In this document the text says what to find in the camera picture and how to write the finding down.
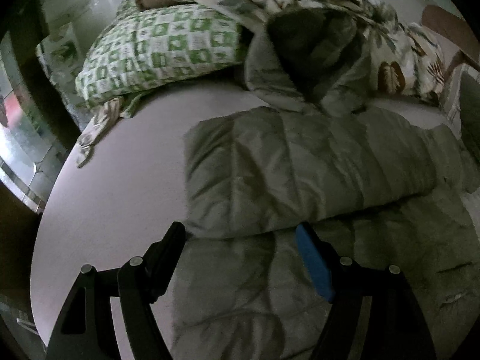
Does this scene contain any green white checkered pillow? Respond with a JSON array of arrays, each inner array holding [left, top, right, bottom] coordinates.
[[75, 0, 245, 107]]

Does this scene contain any leaf print pillow behind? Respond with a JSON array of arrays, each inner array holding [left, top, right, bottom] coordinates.
[[35, 23, 91, 131]]

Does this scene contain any olive grey puffer jacket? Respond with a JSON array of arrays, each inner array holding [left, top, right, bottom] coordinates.
[[169, 6, 480, 360]]

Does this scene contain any leaf print blanket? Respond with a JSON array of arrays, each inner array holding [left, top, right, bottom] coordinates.
[[135, 0, 444, 116]]

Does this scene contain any pale pink bed sheet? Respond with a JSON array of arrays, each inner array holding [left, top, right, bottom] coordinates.
[[29, 79, 451, 360]]

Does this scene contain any window with bright panes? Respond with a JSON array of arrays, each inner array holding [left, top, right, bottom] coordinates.
[[1, 34, 68, 214]]

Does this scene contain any brown wooden headboard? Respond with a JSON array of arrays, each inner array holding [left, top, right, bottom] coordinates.
[[421, 5, 479, 80]]

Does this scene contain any striped patterned cushion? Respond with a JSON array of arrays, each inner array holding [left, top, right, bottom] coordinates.
[[440, 63, 479, 138]]

